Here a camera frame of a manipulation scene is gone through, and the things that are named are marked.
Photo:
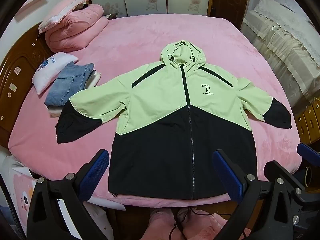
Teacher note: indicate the pink bed blanket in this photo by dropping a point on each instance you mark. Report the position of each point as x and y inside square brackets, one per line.
[140, 37]

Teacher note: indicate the brown wooden headboard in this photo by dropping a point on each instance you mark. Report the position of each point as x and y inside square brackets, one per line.
[20, 67]

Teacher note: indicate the pink pillow with lace trim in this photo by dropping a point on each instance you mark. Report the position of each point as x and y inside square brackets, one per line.
[65, 5]

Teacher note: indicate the green and black hooded jacket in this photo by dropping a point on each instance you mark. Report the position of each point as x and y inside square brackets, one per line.
[160, 92]

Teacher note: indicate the folded pink quilt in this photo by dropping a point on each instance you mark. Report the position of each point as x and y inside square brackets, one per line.
[80, 27]

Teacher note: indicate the folded white cloth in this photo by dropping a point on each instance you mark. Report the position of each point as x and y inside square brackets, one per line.
[93, 81]

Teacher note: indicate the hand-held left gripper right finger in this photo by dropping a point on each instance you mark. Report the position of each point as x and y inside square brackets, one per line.
[227, 177]

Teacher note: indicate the folded blue jeans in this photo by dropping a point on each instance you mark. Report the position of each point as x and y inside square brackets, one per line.
[67, 82]

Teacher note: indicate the brown wooden door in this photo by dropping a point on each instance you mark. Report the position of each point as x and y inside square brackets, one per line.
[230, 2]

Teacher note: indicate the white pink cartoon bag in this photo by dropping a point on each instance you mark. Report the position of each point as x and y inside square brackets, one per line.
[20, 187]

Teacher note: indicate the wooden drawer cabinet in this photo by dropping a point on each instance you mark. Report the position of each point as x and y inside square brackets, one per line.
[310, 122]

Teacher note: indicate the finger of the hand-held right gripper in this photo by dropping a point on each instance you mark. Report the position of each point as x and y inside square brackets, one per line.
[282, 172]
[308, 152]

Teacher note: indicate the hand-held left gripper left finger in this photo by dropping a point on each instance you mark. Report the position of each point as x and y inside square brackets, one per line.
[96, 172]

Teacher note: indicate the white printed pillow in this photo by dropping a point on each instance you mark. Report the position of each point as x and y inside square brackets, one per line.
[50, 67]

